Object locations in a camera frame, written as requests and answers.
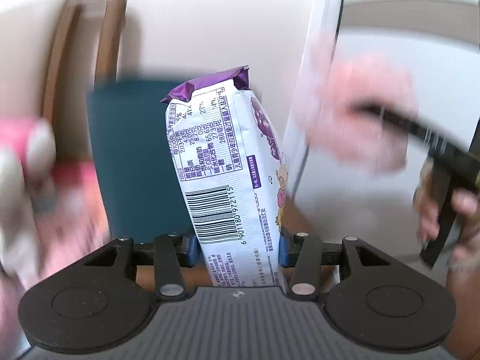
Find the purple white snack bag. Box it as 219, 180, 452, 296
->
160, 64, 291, 290

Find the pink tissue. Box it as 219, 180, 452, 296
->
291, 33, 417, 173

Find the dark teal trash bin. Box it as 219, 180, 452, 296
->
86, 76, 193, 243

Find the person right hand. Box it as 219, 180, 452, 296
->
412, 160, 479, 359

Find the wooden nightstand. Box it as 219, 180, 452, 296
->
134, 194, 339, 293

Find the pastel patterned bed quilt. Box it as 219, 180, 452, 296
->
1, 162, 110, 359

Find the white wardrobe sliding door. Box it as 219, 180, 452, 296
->
284, 0, 479, 262

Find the pink plush toy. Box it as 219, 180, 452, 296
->
1, 117, 56, 190

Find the beige padded wooden headboard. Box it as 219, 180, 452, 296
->
1, 0, 127, 162

